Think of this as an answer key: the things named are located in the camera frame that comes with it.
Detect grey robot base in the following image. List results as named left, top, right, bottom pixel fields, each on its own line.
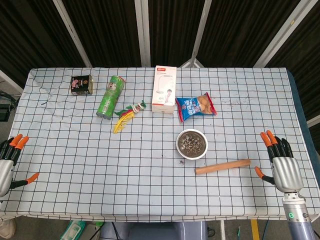
left=99, top=221, right=208, bottom=240

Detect metal bowl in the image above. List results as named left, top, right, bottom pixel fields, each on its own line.
left=176, top=128, right=209, bottom=160

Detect beige shoe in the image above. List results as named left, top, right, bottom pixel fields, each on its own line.
left=0, top=218, right=16, bottom=240

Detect crushed nut pieces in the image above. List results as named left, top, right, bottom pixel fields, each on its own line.
left=179, top=132, right=206, bottom=156

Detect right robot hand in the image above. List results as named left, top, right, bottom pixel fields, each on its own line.
left=254, top=129, right=305, bottom=193

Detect black equipment box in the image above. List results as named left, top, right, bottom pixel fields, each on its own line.
left=0, top=92, right=18, bottom=123

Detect wooden rolling pin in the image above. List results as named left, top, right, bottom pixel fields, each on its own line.
left=194, top=158, right=252, bottom=176

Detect green chips can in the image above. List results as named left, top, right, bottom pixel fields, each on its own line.
left=96, top=75, right=126, bottom=121

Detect white lamp box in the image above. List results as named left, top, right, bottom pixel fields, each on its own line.
left=151, top=65, right=178, bottom=115

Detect green wet wipes pack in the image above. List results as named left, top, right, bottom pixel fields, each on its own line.
left=59, top=219, right=87, bottom=240

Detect colourful feather shuttlecock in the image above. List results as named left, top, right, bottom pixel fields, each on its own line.
left=112, top=99, right=148, bottom=135

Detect black luncheon meat tin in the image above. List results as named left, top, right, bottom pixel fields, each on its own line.
left=70, top=74, right=95, bottom=96

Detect white frame post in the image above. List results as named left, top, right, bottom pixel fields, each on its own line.
left=0, top=69, right=25, bottom=96
left=252, top=0, right=320, bottom=68
left=180, top=0, right=213, bottom=69
left=306, top=116, right=320, bottom=128
left=134, top=0, right=152, bottom=68
left=52, top=0, right=93, bottom=68

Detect blue snack bag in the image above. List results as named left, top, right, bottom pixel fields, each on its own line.
left=174, top=91, right=218, bottom=124

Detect white checkered tablecloth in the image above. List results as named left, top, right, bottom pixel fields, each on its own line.
left=0, top=66, right=320, bottom=223

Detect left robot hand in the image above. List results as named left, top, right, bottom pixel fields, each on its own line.
left=0, top=133, right=40, bottom=198

